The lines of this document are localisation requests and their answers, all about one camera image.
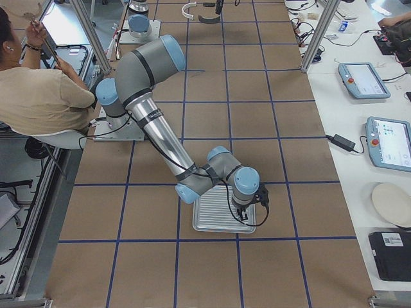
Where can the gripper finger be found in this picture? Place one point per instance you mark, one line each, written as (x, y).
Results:
(218, 6)

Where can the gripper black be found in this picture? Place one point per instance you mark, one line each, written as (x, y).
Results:
(240, 208)

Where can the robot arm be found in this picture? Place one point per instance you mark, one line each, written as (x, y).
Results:
(130, 93)
(138, 10)

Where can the ribbed metal tray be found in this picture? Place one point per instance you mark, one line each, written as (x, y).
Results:
(214, 212)

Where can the dark brake shoe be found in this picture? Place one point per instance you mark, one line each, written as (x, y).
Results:
(207, 20)

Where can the white curved plastic part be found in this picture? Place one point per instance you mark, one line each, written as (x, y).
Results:
(185, 10)

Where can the black power adapter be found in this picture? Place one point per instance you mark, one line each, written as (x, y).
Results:
(341, 142)

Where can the beige round plate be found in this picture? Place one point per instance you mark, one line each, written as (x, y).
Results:
(392, 203)

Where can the black laptop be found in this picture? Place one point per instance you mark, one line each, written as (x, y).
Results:
(391, 252)

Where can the far teach pendant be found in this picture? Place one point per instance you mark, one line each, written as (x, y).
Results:
(362, 81)

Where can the teach pendant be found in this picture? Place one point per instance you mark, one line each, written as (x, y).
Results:
(388, 142)
(362, 81)

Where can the near teach pendant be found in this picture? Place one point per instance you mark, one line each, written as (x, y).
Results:
(388, 142)

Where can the long metal rod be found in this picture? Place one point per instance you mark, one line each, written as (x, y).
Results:
(36, 39)

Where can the white chair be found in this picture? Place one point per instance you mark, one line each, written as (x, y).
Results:
(66, 139)

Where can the seated person beige shirt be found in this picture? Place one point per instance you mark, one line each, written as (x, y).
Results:
(40, 101)

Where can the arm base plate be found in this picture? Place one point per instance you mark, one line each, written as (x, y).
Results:
(140, 31)
(116, 129)

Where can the aluminium frame post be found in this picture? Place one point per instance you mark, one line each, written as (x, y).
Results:
(322, 25)

